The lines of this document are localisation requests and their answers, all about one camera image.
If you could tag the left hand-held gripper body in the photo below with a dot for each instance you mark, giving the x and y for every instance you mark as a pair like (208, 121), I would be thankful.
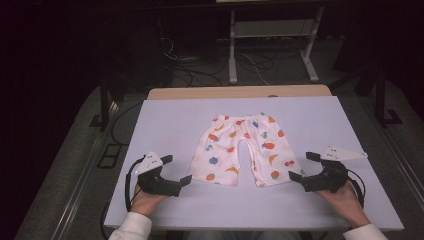
(156, 181)

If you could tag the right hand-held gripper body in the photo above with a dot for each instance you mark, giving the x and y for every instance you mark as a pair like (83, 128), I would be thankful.
(328, 178)

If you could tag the white fruit print pants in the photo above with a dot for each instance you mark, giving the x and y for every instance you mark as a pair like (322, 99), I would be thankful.
(266, 133)

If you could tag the person's left hand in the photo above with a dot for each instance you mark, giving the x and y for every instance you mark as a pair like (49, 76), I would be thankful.
(146, 203)

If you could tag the person's right hand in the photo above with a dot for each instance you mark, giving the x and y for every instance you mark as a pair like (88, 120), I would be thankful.
(343, 205)

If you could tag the black metal stand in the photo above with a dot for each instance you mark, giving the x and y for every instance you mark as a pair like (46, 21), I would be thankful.
(104, 106)
(381, 100)

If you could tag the wooden table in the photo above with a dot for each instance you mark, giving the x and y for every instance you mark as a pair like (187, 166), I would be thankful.
(233, 91)

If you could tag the black floor hatch frame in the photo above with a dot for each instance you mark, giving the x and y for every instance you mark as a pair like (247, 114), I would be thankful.
(109, 156)

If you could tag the white metal desk frame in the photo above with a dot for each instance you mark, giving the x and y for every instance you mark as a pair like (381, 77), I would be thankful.
(232, 50)

